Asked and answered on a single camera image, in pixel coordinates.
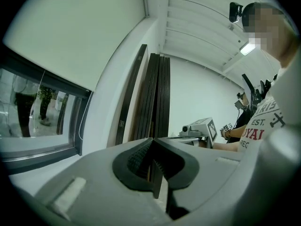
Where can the black head-mounted camera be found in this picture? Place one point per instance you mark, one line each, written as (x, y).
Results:
(235, 12)

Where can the black chest-mounted device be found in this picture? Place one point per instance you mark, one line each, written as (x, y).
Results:
(251, 91)

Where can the person's right forearm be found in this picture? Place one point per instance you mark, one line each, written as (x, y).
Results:
(225, 147)

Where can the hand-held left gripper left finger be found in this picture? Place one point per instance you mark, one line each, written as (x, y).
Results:
(94, 185)

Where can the person's right hand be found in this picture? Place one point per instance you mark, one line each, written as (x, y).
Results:
(203, 144)

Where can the white printed t-shirt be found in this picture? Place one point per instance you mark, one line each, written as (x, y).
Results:
(270, 116)

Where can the dark framed window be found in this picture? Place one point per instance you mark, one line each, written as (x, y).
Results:
(58, 79)

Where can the ceiling light panel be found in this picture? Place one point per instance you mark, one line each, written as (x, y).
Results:
(247, 49)

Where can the pale green roller blind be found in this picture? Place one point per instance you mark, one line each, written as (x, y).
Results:
(70, 32)

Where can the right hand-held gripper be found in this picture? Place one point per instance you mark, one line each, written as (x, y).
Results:
(210, 131)

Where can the person's head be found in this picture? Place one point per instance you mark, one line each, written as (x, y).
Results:
(270, 27)

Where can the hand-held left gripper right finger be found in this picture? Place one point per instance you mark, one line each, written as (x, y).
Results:
(207, 171)

